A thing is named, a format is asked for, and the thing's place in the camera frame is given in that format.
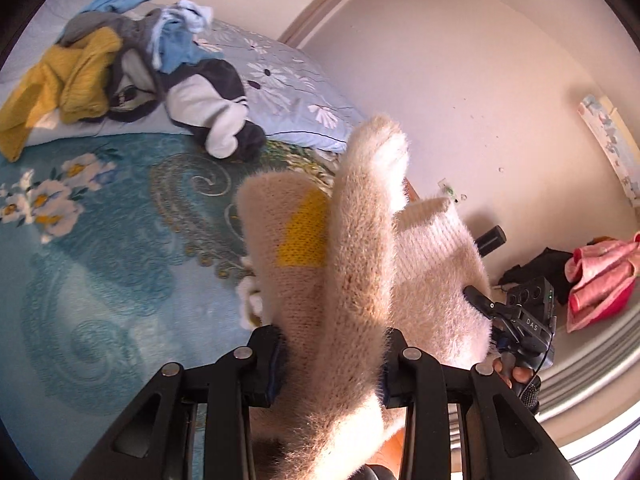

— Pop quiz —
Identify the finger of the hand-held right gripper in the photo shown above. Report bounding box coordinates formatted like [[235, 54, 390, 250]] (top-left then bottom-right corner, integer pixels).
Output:
[[475, 226, 507, 257], [462, 285, 502, 323]]

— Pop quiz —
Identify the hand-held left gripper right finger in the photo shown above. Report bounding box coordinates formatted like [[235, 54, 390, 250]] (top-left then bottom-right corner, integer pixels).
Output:
[[380, 329, 581, 480]]

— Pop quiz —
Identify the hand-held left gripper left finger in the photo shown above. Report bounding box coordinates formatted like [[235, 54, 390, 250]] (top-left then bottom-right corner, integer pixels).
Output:
[[70, 325, 289, 480]]

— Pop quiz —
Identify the beige yellow fuzzy sweater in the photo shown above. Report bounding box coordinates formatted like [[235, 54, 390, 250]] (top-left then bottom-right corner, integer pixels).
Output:
[[235, 114, 497, 480]]

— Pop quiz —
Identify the person's right hand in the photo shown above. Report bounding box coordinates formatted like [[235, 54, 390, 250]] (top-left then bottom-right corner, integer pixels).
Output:
[[492, 352, 535, 392]]

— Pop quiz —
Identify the black cloth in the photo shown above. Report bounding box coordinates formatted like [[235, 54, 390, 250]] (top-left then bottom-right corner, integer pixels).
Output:
[[499, 247, 577, 307]]

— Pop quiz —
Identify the pink cloth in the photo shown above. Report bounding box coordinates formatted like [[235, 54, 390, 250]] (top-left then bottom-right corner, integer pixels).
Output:
[[565, 232, 640, 334]]

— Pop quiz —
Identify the light blue floral quilt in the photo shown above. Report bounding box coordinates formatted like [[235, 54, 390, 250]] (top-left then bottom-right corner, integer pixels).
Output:
[[0, 0, 367, 157]]

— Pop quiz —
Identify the navy and white hoodie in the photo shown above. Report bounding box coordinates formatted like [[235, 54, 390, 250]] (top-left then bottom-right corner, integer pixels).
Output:
[[106, 50, 269, 162]]

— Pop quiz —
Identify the light blue garment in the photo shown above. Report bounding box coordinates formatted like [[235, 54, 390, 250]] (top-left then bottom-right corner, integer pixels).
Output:
[[149, 0, 224, 75]]

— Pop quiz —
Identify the mustard knit sweater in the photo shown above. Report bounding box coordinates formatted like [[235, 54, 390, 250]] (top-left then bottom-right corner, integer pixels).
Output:
[[0, 27, 124, 163]]

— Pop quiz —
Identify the grey garment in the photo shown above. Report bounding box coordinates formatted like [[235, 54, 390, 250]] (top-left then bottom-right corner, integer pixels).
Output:
[[56, 7, 168, 93]]

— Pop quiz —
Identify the colourful wall poster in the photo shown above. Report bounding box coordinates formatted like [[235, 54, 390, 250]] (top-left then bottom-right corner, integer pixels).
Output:
[[579, 94, 640, 196]]

